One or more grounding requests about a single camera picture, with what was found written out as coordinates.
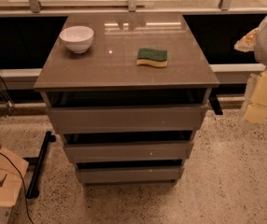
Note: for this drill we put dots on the grey drawer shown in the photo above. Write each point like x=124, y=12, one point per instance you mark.
x=126, y=119
x=125, y=175
x=128, y=152

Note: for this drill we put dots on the green and yellow sponge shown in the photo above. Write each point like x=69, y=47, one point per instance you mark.
x=152, y=57

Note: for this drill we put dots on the black metal stand leg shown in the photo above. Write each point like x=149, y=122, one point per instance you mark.
x=37, y=164

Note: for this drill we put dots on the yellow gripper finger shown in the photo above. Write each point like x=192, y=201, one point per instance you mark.
x=247, y=42
x=255, y=105

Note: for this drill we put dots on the grey top drawer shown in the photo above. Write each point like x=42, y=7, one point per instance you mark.
x=126, y=119

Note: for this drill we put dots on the grey middle drawer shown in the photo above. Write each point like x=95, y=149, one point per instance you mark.
x=128, y=152

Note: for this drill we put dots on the grey bottom drawer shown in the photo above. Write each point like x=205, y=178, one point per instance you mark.
x=125, y=175

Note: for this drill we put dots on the white ceramic bowl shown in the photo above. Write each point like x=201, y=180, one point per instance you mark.
x=77, y=38

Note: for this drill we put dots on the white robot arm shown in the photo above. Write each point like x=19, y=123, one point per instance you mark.
x=260, y=54

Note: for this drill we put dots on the grey drawer cabinet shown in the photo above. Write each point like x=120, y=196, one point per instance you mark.
x=106, y=75

